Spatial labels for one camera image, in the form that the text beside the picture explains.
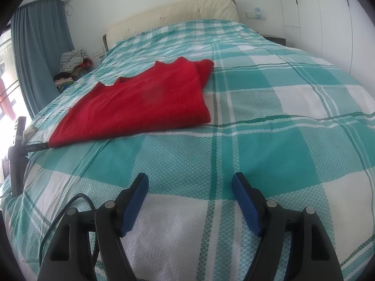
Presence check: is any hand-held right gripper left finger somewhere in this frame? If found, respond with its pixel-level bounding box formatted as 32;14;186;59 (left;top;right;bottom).
38;172;150;281

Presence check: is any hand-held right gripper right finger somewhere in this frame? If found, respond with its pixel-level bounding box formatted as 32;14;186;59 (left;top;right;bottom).
232;172;343;281

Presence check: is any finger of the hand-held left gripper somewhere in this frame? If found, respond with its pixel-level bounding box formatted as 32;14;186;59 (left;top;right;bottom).
23;142;50;153

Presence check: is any red knit sweater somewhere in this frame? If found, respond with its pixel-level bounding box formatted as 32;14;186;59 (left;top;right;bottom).
48;58;215;148

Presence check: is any pile of clothes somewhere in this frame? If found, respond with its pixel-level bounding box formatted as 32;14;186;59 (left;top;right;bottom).
53;49;93;92

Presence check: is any red hanging garment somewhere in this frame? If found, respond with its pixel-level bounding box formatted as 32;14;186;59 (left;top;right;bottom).
0;78;16;120

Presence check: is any bed with teal plaid cover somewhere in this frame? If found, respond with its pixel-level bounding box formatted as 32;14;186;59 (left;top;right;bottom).
0;20;375;281

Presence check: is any blue curtain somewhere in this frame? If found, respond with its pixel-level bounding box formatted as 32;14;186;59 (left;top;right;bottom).
10;0;75;119

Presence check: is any dark nightstand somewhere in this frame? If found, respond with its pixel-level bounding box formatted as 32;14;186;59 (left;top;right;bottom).
262;34;286;46

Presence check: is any cream bed headboard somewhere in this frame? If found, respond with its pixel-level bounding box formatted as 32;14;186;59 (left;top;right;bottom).
102;0;239;53

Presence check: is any white wardrobe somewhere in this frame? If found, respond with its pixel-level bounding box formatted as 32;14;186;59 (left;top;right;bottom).
275;0;375;77

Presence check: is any black cable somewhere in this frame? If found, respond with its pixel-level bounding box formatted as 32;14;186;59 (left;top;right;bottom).
39;193;99;270

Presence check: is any white wall socket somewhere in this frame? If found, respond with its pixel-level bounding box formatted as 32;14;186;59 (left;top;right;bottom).
246;7;267;20

